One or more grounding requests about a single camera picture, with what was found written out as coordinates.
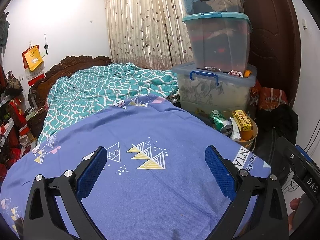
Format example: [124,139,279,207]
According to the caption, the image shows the teal patterned quilt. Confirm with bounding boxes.
[37,62,178,144]

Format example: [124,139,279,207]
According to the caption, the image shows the person right hand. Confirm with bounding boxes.
[288,198,300,230]

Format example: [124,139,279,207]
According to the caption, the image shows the carved wooden headboard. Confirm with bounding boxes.
[28,55,112,107]

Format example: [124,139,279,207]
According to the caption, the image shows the dark wooden door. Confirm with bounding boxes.
[244,0,301,106]

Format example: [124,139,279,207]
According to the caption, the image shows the grey bin blue handle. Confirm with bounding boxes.
[172,62,257,117]

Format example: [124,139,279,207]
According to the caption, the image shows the beige round trash bin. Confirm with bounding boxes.
[209,110,258,150]

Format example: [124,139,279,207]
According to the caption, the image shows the dark wooden nightstand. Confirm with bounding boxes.
[25,107,47,138]

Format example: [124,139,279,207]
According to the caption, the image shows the yellow red medicine box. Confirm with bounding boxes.
[232,110,253,132]

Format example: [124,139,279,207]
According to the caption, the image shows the small orange fruit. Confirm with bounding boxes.
[244,69,252,78]

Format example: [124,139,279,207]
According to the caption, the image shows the beige leaf curtain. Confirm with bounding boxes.
[105,0,193,70]

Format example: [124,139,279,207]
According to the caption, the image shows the white blue tissue pack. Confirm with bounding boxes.
[229,117,241,142]

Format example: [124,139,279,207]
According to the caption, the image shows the black cables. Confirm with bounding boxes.
[282,119,320,193]

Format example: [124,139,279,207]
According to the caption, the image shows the crushed green can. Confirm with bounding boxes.
[209,110,233,135]

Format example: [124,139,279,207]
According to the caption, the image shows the black bag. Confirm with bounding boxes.
[254,104,298,166]

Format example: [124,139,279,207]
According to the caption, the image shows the orange red gift bag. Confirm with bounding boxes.
[249,80,288,111]

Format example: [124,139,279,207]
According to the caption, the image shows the orange peel half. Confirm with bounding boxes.
[240,130,254,141]

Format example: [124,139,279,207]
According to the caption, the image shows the red yellow wall calendar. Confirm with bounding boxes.
[22,45,45,86]

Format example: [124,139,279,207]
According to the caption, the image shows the purple patterned bed sheet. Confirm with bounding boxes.
[1,95,271,239]

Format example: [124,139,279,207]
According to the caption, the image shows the middle teal lid storage bin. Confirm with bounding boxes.
[183,11,252,73]

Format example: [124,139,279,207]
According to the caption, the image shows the grey wall shelves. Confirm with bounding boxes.
[1,95,14,148]

